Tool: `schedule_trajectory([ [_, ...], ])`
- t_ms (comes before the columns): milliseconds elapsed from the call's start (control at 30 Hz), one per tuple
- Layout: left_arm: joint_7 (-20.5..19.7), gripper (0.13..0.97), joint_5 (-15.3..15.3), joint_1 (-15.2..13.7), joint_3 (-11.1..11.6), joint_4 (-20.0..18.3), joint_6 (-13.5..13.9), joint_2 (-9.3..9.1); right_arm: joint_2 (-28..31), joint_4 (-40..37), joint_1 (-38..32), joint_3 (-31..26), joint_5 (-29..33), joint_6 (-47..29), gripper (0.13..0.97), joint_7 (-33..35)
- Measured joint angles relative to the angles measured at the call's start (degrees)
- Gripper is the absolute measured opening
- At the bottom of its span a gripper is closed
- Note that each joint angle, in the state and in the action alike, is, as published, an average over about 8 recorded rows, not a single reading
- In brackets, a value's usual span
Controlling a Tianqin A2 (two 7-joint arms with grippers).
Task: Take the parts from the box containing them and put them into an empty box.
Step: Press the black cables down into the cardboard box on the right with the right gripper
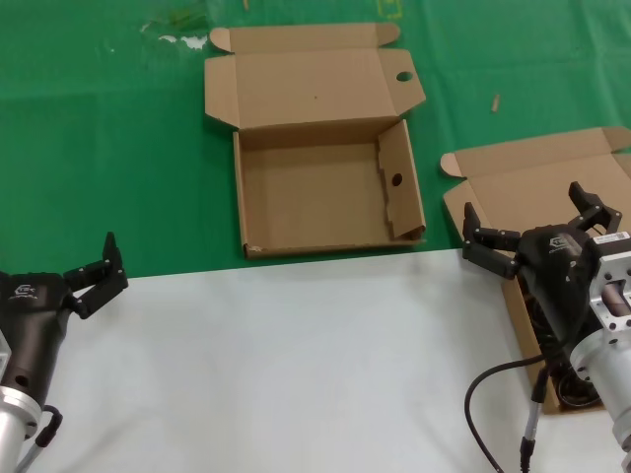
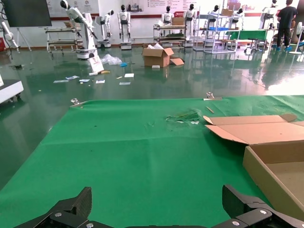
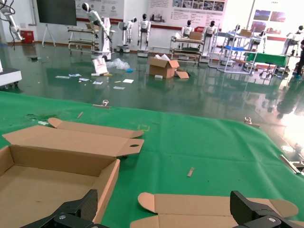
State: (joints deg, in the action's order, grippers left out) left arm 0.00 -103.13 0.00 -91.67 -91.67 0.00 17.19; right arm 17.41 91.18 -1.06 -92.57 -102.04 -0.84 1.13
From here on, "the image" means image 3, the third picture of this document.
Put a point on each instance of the tall white humanoid robot leaning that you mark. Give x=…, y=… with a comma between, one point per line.
x=101, y=35

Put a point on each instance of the metal rack with cardboard box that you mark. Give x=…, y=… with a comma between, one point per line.
x=186, y=48

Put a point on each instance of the white wall information board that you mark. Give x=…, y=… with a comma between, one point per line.
x=187, y=10

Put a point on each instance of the metal binder clip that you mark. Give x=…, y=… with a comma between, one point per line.
x=250, y=123
x=102, y=105

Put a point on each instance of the black display screen on stand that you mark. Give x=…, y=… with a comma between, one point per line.
x=57, y=12

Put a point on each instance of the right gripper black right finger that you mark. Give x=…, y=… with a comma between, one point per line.
x=247, y=211

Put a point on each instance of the white cabinet base on wheels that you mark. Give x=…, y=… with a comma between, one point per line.
x=9, y=76

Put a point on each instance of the white humanoid robot near window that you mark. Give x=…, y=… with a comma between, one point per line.
x=293, y=40

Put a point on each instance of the white humanoid robot on pedestal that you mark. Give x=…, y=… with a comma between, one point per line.
x=209, y=38

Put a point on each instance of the green table cloth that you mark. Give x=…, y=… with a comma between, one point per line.
x=202, y=142

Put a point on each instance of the cardboard box with lid hole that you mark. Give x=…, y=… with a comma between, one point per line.
x=47, y=180

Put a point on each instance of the white humanoid robot bent forward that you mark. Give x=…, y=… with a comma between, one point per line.
x=128, y=28

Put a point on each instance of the clear plastic wrap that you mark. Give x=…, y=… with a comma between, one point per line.
x=118, y=63

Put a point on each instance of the white foam block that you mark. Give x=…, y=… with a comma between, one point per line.
x=158, y=76

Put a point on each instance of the thin wooden stick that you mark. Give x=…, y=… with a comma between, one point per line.
x=80, y=115

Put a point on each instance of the blue crumpled item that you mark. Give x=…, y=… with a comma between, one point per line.
x=129, y=70

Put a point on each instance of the red fire equipment box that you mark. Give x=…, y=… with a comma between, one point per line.
x=27, y=36

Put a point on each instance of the white humanoid robot behind rack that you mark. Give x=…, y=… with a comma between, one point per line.
x=187, y=29

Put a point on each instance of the small humanoid robot behind shelving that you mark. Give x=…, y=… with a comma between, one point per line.
x=260, y=40

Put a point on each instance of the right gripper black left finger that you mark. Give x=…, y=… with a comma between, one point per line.
x=78, y=211

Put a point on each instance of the table with green cloth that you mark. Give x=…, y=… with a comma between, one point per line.
x=266, y=59

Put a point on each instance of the white tube frame shelving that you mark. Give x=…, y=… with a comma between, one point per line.
x=231, y=51

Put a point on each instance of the white square paper sheet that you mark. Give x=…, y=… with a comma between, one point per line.
x=128, y=81

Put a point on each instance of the white industrial robot arm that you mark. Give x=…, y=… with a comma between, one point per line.
x=12, y=23

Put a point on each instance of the white paper shopping bag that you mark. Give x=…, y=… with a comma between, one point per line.
x=99, y=66

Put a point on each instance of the white paper scrap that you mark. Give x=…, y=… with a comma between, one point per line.
x=43, y=122

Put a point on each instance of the white metal workbench rack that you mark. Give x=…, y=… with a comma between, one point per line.
x=80, y=35

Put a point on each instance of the white humanoid robot standing upright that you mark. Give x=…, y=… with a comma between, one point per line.
x=144, y=28

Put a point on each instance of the person in dark clothes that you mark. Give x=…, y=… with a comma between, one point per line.
x=301, y=57

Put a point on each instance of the short flat wooden stick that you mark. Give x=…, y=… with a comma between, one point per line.
x=190, y=172

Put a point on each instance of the open cardboard box on floor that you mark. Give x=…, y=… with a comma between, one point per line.
x=161, y=67

